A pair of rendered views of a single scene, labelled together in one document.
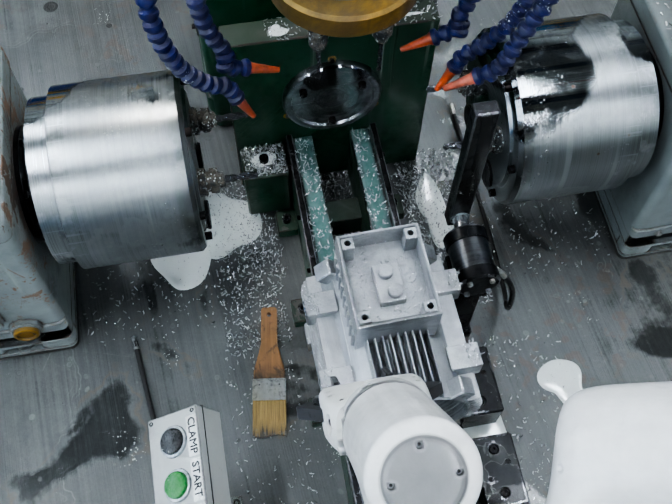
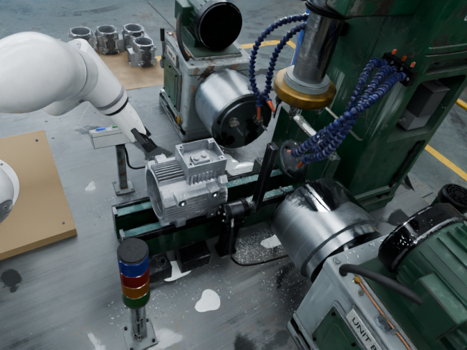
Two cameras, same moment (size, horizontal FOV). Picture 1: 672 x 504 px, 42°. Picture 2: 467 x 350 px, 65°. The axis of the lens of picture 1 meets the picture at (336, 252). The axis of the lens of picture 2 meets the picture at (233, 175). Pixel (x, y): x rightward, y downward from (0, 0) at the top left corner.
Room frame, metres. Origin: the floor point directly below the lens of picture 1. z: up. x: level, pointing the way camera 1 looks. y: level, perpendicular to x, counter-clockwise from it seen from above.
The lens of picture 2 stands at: (0.24, -0.83, 1.85)
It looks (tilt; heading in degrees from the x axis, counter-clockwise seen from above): 44 degrees down; 68
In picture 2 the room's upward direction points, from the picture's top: 12 degrees clockwise
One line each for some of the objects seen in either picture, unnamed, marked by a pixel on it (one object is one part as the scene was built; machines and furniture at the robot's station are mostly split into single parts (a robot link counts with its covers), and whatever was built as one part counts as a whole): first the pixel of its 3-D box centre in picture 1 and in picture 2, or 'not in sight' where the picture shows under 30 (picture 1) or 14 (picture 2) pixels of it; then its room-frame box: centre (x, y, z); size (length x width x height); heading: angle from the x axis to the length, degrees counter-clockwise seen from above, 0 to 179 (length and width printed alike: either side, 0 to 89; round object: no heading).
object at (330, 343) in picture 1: (388, 346); (185, 186); (0.40, -0.07, 1.01); 0.20 x 0.19 x 0.19; 13
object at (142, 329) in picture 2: not in sight; (136, 300); (0.24, -0.41, 1.01); 0.08 x 0.08 x 0.42; 12
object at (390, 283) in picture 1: (386, 287); (200, 161); (0.44, -0.06, 1.11); 0.12 x 0.11 x 0.07; 13
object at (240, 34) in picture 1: (324, 82); (303, 165); (0.85, 0.03, 0.97); 0.30 x 0.11 x 0.34; 102
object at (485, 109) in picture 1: (469, 169); (263, 179); (0.60, -0.17, 1.12); 0.04 x 0.03 x 0.26; 12
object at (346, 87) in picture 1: (332, 98); (292, 160); (0.79, 0.01, 1.01); 0.15 x 0.02 x 0.15; 102
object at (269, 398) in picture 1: (269, 370); not in sight; (0.44, 0.09, 0.80); 0.21 x 0.05 x 0.01; 4
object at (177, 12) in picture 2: not in sight; (194, 41); (0.54, 0.61, 1.16); 0.33 x 0.26 x 0.42; 102
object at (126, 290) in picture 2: not in sight; (135, 280); (0.24, -0.41, 1.10); 0.06 x 0.06 x 0.04
